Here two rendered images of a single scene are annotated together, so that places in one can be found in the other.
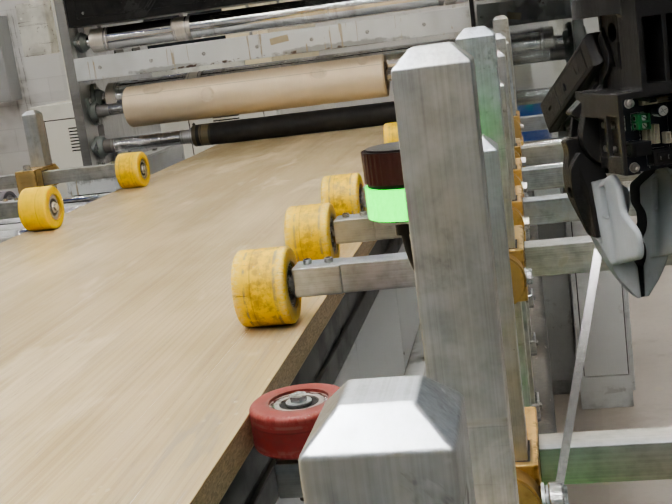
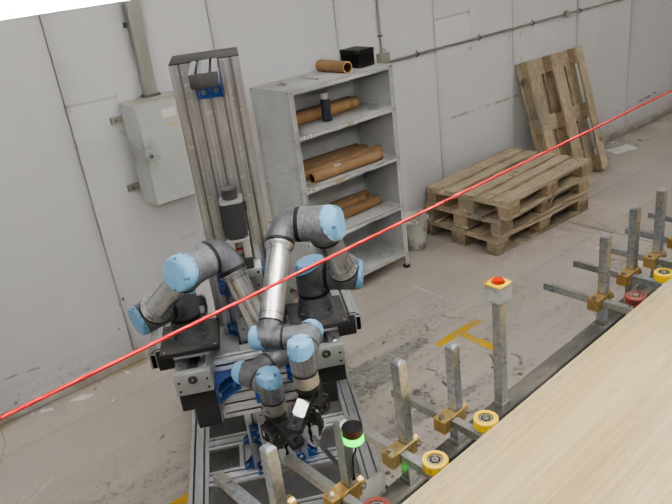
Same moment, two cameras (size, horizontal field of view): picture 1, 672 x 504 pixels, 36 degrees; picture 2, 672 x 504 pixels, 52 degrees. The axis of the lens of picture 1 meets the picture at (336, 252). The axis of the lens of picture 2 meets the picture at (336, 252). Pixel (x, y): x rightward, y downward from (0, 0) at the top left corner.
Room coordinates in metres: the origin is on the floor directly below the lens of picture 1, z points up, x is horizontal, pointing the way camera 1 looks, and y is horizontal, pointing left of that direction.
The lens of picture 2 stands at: (1.92, 0.95, 2.33)
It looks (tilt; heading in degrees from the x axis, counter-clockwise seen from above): 24 degrees down; 220
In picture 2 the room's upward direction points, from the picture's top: 8 degrees counter-clockwise
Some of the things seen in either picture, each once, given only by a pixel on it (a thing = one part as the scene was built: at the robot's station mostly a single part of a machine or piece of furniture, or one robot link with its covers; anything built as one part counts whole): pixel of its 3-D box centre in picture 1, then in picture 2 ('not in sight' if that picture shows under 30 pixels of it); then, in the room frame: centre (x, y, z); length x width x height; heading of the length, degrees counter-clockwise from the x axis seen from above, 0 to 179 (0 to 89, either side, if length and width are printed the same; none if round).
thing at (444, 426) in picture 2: not in sight; (451, 416); (0.25, -0.01, 0.82); 0.14 x 0.06 x 0.05; 169
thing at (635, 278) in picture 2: not in sight; (618, 274); (-0.96, 0.19, 0.84); 0.44 x 0.03 x 0.04; 79
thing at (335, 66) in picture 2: not in sight; (333, 66); (-1.86, -1.98, 1.59); 0.30 x 0.08 x 0.08; 76
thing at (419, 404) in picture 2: not in sight; (439, 415); (0.26, -0.05, 0.82); 0.44 x 0.03 x 0.04; 79
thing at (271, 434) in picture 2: not in sight; (276, 425); (0.71, -0.39, 0.96); 0.09 x 0.08 x 0.12; 79
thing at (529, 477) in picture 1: (503, 470); (345, 493); (0.74, -0.10, 0.85); 0.14 x 0.06 x 0.05; 169
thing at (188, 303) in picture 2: not in sight; (179, 298); (0.53, -0.98, 1.21); 0.13 x 0.12 x 0.14; 175
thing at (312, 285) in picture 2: not in sight; (312, 274); (0.16, -0.63, 1.21); 0.13 x 0.12 x 0.14; 116
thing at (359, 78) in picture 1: (321, 83); not in sight; (3.14, -0.02, 1.05); 1.43 x 0.12 x 0.12; 79
